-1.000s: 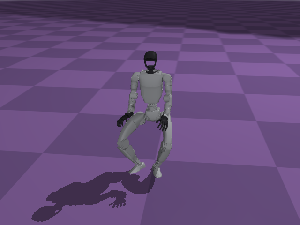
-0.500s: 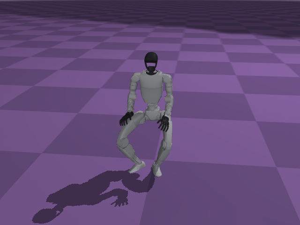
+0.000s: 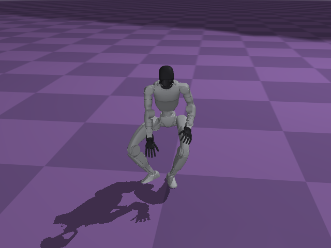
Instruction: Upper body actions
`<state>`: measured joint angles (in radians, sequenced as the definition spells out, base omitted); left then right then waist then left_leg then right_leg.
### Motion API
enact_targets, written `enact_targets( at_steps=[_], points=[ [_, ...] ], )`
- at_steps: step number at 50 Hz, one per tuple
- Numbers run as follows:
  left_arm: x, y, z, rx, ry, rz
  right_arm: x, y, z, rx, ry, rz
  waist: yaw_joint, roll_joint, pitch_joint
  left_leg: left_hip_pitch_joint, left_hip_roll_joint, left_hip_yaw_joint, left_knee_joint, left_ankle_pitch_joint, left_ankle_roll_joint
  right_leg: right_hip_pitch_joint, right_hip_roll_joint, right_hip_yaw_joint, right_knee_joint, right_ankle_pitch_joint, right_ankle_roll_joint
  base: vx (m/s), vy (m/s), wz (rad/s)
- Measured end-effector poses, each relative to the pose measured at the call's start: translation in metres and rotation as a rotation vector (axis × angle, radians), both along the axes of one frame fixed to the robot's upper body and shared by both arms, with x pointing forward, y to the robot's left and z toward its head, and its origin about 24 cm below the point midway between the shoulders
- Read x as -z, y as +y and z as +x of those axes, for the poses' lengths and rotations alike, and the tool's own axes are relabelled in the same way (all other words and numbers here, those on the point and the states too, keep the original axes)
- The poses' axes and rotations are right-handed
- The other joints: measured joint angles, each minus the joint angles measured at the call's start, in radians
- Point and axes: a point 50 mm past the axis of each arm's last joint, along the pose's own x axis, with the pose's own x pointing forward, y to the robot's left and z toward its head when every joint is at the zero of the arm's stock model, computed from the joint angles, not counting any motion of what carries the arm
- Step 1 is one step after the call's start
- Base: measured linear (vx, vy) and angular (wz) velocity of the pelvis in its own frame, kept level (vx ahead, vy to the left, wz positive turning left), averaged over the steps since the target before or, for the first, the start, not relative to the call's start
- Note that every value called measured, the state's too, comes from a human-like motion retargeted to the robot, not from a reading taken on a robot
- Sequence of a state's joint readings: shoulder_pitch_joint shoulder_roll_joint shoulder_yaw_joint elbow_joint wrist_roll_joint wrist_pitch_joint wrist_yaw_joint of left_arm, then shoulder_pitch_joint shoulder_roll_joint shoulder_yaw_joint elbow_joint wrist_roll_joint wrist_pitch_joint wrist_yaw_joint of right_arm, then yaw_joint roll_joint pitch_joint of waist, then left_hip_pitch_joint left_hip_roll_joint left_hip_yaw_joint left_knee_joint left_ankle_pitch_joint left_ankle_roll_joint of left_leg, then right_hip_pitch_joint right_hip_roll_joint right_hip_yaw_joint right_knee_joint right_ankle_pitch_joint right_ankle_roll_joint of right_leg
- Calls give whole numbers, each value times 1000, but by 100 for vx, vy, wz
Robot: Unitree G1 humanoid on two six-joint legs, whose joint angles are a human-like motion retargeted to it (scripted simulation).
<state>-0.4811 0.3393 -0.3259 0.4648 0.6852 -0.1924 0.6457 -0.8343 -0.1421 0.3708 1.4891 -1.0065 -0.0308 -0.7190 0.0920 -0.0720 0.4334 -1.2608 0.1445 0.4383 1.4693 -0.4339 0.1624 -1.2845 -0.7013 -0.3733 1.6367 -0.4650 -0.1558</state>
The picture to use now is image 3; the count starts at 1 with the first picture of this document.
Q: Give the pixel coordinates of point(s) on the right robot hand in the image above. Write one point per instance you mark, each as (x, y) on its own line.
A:
(150, 145)

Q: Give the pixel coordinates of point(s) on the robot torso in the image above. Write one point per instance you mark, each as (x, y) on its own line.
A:
(167, 100)

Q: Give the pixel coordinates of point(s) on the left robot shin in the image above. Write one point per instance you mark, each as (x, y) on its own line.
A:
(178, 163)

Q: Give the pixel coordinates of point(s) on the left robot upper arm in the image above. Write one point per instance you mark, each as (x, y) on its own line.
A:
(185, 90)

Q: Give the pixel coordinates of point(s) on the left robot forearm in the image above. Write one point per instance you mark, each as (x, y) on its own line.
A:
(190, 117)

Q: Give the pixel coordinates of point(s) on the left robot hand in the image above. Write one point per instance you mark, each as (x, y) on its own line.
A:
(187, 133)

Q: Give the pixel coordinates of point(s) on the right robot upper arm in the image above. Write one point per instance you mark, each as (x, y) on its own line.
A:
(148, 91)

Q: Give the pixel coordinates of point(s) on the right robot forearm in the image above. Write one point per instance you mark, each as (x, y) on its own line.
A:
(148, 124)

